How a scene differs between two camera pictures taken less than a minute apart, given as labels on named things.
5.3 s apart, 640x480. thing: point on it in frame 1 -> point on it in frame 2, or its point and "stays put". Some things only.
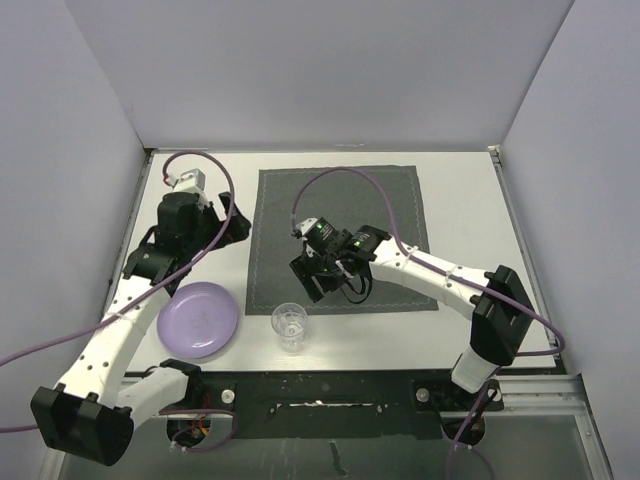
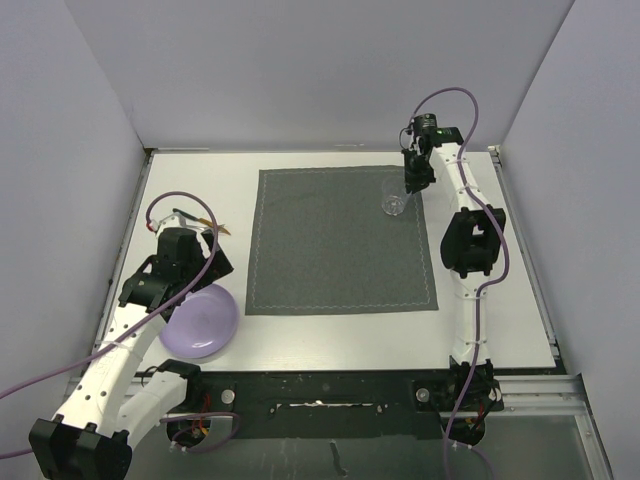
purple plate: [197, 319] stays put
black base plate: [337, 405] stays put
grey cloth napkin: [384, 197] stays put
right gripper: [306, 267] -> [415, 183]
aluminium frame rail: [553, 393] stays put
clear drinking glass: [289, 322] -> [394, 196]
